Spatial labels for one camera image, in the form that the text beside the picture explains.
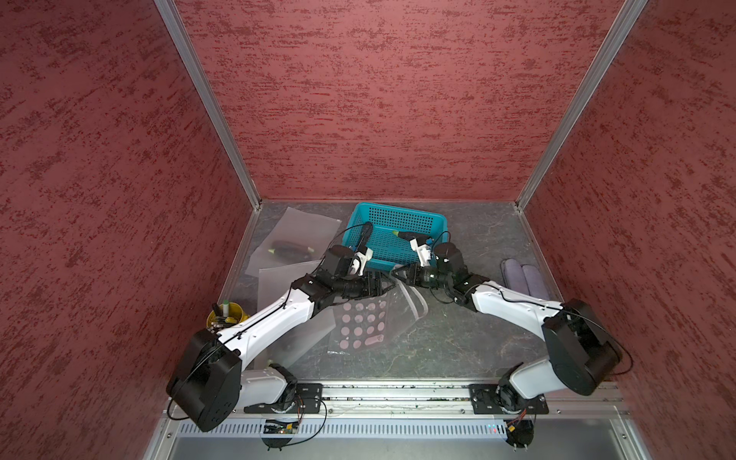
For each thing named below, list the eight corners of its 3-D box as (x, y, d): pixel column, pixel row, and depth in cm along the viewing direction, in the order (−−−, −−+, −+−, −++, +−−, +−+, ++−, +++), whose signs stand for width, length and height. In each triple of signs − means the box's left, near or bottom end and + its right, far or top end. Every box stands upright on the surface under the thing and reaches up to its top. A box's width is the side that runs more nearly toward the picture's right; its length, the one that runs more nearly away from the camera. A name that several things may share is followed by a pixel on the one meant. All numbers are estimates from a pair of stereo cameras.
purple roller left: (507, 296, 96) (512, 290, 93) (497, 263, 105) (501, 257, 101) (527, 296, 96) (532, 290, 93) (515, 263, 105) (519, 257, 101)
